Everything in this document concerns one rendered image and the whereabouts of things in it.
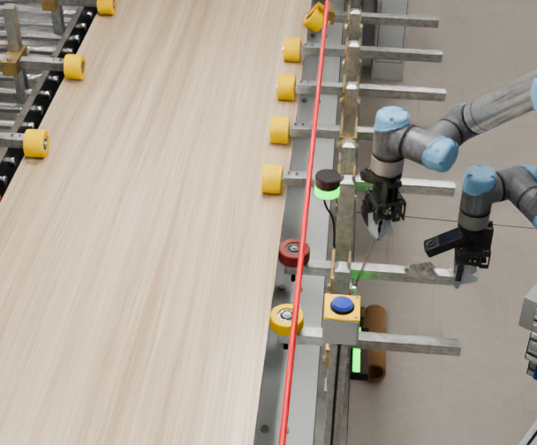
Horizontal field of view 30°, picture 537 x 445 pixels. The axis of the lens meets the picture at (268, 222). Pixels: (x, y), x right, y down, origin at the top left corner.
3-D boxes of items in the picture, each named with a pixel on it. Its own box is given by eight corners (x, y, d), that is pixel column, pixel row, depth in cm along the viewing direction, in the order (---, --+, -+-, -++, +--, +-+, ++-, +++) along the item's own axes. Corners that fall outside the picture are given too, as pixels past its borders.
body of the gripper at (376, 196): (374, 227, 230) (378, 184, 223) (361, 206, 237) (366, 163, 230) (404, 222, 232) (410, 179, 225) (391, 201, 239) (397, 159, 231)
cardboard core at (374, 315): (386, 305, 359) (387, 365, 336) (384, 321, 364) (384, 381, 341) (364, 304, 360) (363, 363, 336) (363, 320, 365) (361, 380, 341)
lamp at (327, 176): (336, 239, 250) (341, 169, 237) (335, 253, 245) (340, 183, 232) (313, 238, 250) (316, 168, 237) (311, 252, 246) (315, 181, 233)
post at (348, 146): (344, 276, 288) (356, 138, 259) (344, 284, 286) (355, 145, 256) (332, 275, 289) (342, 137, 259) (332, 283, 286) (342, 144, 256)
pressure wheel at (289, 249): (309, 271, 264) (311, 237, 257) (307, 291, 258) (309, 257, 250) (279, 269, 264) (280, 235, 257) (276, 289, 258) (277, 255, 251)
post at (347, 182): (343, 320, 265) (355, 173, 236) (343, 329, 262) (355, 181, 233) (329, 319, 265) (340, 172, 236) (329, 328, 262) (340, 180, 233)
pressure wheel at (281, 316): (286, 331, 246) (287, 297, 239) (309, 348, 241) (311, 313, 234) (262, 346, 241) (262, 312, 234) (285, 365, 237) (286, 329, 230)
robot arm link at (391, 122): (400, 125, 214) (367, 112, 218) (396, 168, 220) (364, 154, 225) (419, 111, 219) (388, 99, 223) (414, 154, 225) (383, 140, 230)
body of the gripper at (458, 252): (487, 271, 248) (495, 234, 241) (453, 269, 249) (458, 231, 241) (485, 252, 254) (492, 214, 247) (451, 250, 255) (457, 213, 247)
